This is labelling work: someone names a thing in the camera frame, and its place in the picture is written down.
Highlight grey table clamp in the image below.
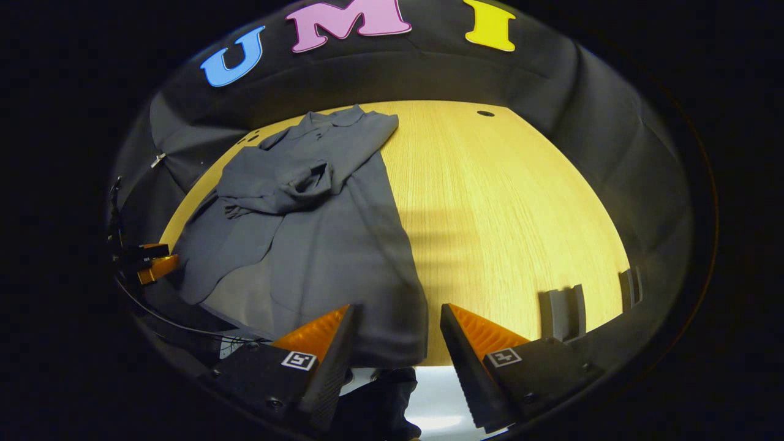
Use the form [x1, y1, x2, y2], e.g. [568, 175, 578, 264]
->
[538, 284, 587, 342]
[619, 266, 643, 308]

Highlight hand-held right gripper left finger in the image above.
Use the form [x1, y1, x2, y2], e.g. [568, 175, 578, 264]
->
[211, 304, 356, 432]

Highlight black backdrop cloth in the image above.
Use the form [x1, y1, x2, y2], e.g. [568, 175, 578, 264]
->
[110, 0, 696, 393]

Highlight person's dark trousers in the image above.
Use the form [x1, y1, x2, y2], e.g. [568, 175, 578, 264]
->
[334, 366, 423, 441]

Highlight grey collared shirt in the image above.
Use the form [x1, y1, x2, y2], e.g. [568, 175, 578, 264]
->
[171, 104, 429, 368]

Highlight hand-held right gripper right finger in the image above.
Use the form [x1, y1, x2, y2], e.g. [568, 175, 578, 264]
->
[440, 303, 604, 432]

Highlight black cable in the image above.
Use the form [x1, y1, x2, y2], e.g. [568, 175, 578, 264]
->
[114, 274, 273, 344]

